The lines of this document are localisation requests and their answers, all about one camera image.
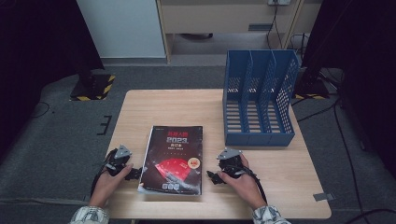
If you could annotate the person's left hand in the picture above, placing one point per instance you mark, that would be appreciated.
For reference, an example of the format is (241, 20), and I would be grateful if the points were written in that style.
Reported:
(107, 188)

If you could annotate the light wooden cabinet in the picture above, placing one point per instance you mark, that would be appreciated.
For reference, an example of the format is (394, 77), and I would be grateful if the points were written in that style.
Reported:
(218, 18)

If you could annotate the white cabinet panel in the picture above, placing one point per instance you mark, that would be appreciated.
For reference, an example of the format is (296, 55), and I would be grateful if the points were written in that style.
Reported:
(124, 28)

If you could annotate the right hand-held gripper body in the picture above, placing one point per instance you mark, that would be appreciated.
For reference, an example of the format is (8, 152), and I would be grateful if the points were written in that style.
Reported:
(232, 163)

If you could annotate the dark curtain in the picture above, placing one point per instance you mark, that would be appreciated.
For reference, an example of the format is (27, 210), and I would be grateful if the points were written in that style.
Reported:
(361, 46)
(37, 46)

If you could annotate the blue plastic file rack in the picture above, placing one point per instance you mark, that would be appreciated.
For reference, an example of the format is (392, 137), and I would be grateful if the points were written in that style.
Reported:
(258, 138)

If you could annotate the black book with red cover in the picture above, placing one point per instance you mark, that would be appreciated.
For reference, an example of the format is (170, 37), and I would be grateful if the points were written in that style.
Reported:
(174, 155)

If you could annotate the person's right hand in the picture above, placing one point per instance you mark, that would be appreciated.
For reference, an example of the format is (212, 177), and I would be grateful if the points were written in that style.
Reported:
(246, 188)

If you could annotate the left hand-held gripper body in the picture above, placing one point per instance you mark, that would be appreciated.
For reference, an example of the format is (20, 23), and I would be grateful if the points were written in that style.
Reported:
(118, 161)

